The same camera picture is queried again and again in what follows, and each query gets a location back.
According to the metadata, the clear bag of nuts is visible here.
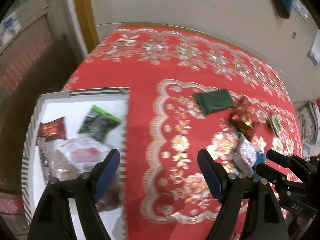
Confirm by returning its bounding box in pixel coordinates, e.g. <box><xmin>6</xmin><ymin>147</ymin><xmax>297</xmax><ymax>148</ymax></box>
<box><xmin>56</xmin><ymin>148</ymin><xmax>120</xmax><ymax>205</ymax></box>

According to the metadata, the dark green snack packet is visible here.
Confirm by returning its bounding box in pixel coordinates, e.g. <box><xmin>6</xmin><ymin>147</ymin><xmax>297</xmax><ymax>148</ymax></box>
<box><xmin>194</xmin><ymin>89</ymin><xmax>234</xmax><ymax>116</ymax></box>

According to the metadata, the striped white storage box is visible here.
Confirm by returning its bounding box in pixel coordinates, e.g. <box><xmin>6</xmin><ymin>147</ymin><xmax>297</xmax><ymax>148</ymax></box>
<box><xmin>21</xmin><ymin>88</ymin><xmax>130</xmax><ymax>239</ymax></box>

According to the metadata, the red gold snack packet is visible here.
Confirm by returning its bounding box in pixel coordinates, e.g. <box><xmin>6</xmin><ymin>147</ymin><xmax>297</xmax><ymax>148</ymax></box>
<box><xmin>228</xmin><ymin>96</ymin><xmax>260</xmax><ymax>141</ymax></box>

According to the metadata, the black green snack packet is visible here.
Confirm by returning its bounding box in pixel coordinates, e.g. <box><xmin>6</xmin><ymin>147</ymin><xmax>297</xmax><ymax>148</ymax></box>
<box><xmin>78</xmin><ymin>105</ymin><xmax>121</xmax><ymax>142</ymax></box>

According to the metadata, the red snack packet in box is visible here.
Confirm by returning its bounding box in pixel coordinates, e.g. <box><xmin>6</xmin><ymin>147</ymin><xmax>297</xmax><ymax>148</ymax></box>
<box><xmin>36</xmin><ymin>117</ymin><xmax>67</xmax><ymax>146</ymax></box>

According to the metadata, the red floral tablecloth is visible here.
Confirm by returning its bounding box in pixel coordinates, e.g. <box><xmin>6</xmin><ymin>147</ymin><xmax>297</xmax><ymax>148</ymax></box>
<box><xmin>64</xmin><ymin>23</ymin><xmax>302</xmax><ymax>239</ymax></box>

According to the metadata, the wooden door frame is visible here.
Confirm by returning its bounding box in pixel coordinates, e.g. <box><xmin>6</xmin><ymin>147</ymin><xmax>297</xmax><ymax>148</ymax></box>
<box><xmin>74</xmin><ymin>0</ymin><xmax>99</xmax><ymax>53</ymax></box>

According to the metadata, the dark chocolate bar packet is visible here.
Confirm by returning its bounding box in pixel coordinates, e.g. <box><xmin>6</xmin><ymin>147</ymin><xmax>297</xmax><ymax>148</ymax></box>
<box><xmin>37</xmin><ymin>134</ymin><xmax>52</xmax><ymax>184</ymax></box>

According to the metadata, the metal roller shutter door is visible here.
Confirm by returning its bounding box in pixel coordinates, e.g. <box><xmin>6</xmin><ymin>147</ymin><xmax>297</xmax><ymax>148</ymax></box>
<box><xmin>1</xmin><ymin>15</ymin><xmax>78</xmax><ymax>194</ymax></box>

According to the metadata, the white silver snack packet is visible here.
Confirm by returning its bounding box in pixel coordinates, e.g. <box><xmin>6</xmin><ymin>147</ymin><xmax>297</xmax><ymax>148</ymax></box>
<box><xmin>55</xmin><ymin>134</ymin><xmax>112</xmax><ymax>173</ymax></box>

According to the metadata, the round green wrapped cake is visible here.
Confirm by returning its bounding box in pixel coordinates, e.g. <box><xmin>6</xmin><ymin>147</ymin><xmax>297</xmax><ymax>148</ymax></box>
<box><xmin>268</xmin><ymin>114</ymin><xmax>282</xmax><ymax>137</ymax></box>

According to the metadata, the patterned chair cushion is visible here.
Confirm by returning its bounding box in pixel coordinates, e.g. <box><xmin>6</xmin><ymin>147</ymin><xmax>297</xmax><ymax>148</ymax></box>
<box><xmin>293</xmin><ymin>100</ymin><xmax>319</xmax><ymax>147</ymax></box>

